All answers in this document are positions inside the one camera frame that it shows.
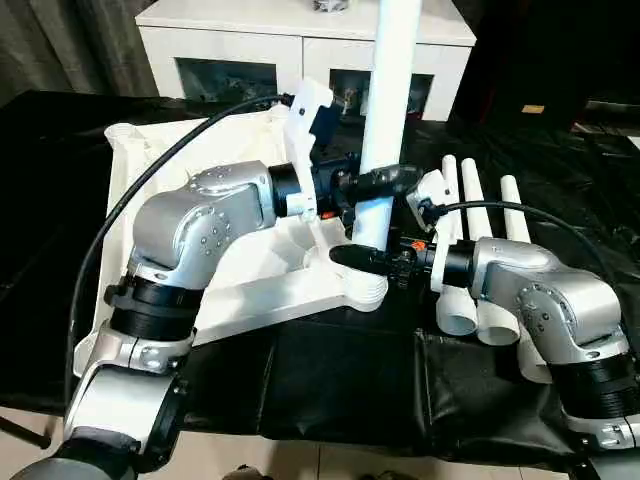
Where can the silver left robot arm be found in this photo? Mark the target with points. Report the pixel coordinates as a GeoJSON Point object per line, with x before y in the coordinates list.
{"type": "Point", "coordinates": [200, 215]}

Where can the grey curtain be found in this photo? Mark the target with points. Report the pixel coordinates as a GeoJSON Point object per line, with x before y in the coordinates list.
{"type": "Point", "coordinates": [60, 45]}

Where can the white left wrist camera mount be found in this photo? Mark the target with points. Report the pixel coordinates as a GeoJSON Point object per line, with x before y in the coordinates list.
{"type": "Point", "coordinates": [300, 130]}

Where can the black cabinet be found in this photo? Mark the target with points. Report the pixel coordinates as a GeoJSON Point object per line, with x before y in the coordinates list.
{"type": "Point", "coordinates": [550, 50]}

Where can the white cabinet with glass doors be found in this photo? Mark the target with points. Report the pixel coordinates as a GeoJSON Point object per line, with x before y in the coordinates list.
{"type": "Point", "coordinates": [225, 40]}

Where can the black object pile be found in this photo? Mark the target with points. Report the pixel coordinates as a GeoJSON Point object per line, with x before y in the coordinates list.
{"type": "Point", "coordinates": [332, 5]}

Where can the white plastic table leg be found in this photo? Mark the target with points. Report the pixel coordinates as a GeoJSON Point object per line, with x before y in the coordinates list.
{"type": "Point", "coordinates": [390, 100]}
{"type": "Point", "coordinates": [515, 210]}
{"type": "Point", "coordinates": [457, 315]}
{"type": "Point", "coordinates": [475, 200]}

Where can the small tan label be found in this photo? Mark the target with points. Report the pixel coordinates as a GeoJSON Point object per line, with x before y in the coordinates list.
{"type": "Point", "coordinates": [533, 109]}

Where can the black mat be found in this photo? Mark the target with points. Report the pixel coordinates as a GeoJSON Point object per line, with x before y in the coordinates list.
{"type": "Point", "coordinates": [325, 375]}

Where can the white plastic table top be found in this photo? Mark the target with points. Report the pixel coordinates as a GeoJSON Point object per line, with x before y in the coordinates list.
{"type": "Point", "coordinates": [280, 300]}

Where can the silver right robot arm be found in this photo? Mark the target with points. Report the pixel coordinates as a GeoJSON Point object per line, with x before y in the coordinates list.
{"type": "Point", "coordinates": [550, 300]}

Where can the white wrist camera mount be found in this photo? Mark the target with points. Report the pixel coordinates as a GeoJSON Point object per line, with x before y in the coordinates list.
{"type": "Point", "coordinates": [435, 187]}
{"type": "Point", "coordinates": [300, 130]}

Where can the dark rounded robot foot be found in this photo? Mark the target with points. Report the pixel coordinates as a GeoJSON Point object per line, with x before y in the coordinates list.
{"type": "Point", "coordinates": [250, 474]}

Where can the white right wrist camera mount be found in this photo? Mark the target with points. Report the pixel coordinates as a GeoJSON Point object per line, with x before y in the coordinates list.
{"type": "Point", "coordinates": [435, 187]}

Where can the black stand leg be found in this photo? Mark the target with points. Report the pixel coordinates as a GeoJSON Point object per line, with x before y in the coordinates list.
{"type": "Point", "coordinates": [30, 434]}

